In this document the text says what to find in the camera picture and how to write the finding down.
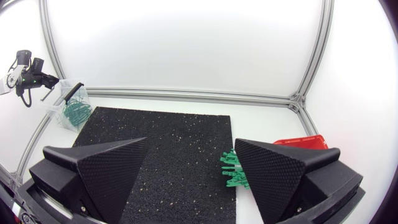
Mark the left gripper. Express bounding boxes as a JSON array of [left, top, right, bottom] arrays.
[[16, 70, 85, 105]]

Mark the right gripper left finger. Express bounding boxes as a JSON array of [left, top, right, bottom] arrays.
[[29, 137, 150, 224]]

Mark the clear plastic bin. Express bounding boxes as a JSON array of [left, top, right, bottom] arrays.
[[39, 78, 94, 134]]

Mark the heap of looped green cable ties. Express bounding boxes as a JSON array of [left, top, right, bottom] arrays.
[[62, 96, 93, 129]]

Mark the bundle of green cable ties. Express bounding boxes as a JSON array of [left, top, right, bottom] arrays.
[[220, 149, 251, 190]]

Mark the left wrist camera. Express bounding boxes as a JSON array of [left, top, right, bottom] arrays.
[[30, 57, 45, 75]]

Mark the red plastic box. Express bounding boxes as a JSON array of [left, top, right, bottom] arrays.
[[273, 134, 329, 151]]

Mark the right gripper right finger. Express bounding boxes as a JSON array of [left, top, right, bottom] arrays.
[[234, 138, 364, 224]]

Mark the black speckled mat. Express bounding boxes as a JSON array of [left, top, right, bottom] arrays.
[[72, 106, 238, 224]]

